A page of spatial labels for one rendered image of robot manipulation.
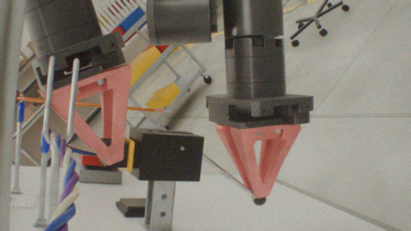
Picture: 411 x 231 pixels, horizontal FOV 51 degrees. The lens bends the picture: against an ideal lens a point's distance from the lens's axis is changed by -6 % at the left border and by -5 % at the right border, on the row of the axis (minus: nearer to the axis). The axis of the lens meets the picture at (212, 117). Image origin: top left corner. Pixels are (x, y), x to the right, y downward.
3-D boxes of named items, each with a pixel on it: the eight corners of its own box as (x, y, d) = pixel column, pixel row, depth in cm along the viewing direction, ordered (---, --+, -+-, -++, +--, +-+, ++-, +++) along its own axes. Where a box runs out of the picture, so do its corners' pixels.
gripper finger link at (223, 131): (250, 213, 39) (247, 107, 38) (216, 194, 46) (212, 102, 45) (313, 199, 42) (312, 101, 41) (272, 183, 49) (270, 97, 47)
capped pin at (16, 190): (25, 194, 46) (31, 94, 46) (12, 195, 45) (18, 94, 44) (19, 190, 47) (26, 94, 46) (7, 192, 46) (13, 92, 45)
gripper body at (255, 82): (254, 123, 38) (251, 34, 37) (204, 113, 47) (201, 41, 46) (316, 116, 40) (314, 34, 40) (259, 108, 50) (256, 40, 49)
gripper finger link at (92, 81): (81, 185, 33) (36, 67, 31) (69, 167, 40) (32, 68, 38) (161, 151, 36) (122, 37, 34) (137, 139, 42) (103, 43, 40)
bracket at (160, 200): (178, 237, 39) (183, 182, 39) (152, 238, 38) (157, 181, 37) (161, 221, 43) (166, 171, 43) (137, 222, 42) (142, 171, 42)
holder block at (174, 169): (200, 181, 39) (205, 136, 39) (138, 180, 37) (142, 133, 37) (182, 172, 43) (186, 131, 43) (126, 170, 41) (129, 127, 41)
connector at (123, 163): (158, 169, 38) (160, 145, 38) (103, 167, 36) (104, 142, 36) (148, 162, 41) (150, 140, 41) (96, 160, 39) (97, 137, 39)
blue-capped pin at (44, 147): (51, 228, 37) (56, 128, 36) (33, 228, 36) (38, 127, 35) (49, 222, 38) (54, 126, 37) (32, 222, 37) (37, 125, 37)
